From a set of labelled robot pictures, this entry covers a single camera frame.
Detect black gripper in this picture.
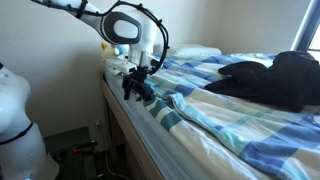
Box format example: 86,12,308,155
121,65,155,103

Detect white stuffed duck toy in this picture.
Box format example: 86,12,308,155
100,41,130,62

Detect blue plaid duvet cover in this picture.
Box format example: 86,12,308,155
141,52,320,180

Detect mattress with light blue sheet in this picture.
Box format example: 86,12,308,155
103,56,214,180

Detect pale blue pillow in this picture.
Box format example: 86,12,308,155
153,43,223,58

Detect black clothing pile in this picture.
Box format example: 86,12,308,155
203,50,320,114

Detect light wooden bed frame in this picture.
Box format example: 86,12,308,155
99,71,164,180

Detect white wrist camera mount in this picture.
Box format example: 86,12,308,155
105,54,138,76

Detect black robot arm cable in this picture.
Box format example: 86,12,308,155
31,0,170,76

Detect white floor cable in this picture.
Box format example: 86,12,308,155
96,123,131,180

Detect red handled clamp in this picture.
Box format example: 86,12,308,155
72,139,99,155

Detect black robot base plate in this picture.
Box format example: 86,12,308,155
43,125,98,180

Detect dark window frame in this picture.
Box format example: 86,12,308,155
291,0,320,63

